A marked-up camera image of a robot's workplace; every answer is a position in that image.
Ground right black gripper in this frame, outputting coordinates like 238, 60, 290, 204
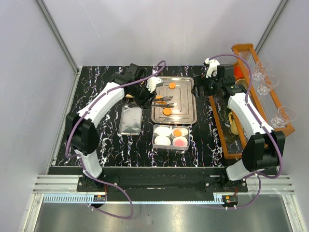
191, 73, 222, 99

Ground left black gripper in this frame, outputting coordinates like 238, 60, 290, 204
128, 82, 156, 110

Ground golden round biscuit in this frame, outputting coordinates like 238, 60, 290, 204
163, 108, 172, 116
154, 95, 163, 104

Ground metal serving tongs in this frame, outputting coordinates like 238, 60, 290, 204
151, 95, 177, 108

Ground golden flower-shaped biscuit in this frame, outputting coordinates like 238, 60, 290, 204
173, 130, 182, 137

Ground pink round cookie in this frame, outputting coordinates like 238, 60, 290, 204
173, 138, 185, 146

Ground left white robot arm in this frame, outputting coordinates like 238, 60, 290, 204
65, 64, 163, 191

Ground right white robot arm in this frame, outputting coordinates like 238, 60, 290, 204
192, 59, 285, 192

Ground large steel baking tray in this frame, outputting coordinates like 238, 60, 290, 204
151, 76, 197, 125

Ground orange round cookie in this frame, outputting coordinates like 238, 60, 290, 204
169, 83, 176, 89

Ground white paper cupcake liner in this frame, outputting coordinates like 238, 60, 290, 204
154, 126, 171, 137
172, 127, 188, 137
154, 135, 171, 146
172, 137, 188, 147

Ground orange cup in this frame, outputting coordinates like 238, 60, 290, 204
234, 65, 243, 80

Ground lilac cookie tin box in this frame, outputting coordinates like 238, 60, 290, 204
152, 124, 190, 151

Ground yellow mug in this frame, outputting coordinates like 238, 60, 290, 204
228, 112, 239, 135

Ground clear glass cup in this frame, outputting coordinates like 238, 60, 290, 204
257, 74, 279, 96
253, 60, 272, 81
271, 106, 296, 128

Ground wooden shelf rack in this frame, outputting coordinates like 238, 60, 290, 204
209, 43, 282, 159

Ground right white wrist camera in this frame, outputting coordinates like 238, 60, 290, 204
204, 58, 220, 78

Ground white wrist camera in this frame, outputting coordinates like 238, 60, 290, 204
146, 76, 164, 93
204, 58, 220, 78

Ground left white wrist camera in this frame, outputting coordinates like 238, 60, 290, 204
146, 76, 164, 93

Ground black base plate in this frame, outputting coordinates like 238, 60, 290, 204
77, 167, 248, 202

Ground aluminium frame rail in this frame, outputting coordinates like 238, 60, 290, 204
34, 0, 79, 73

